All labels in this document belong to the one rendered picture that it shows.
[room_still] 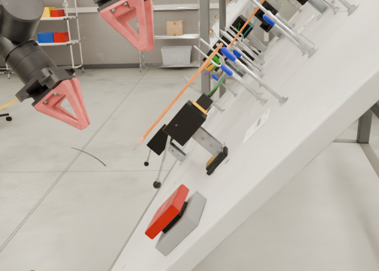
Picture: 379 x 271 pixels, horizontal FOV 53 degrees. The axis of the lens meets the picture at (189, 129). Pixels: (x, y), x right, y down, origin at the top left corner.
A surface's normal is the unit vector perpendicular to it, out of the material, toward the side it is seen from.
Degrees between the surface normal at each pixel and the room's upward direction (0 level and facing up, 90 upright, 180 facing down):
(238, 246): 0
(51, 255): 0
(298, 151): 90
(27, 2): 56
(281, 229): 0
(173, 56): 95
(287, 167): 90
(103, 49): 90
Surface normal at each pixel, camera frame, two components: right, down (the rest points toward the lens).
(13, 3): 0.54, -0.36
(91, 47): -0.04, 0.32
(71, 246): -0.03, -0.95
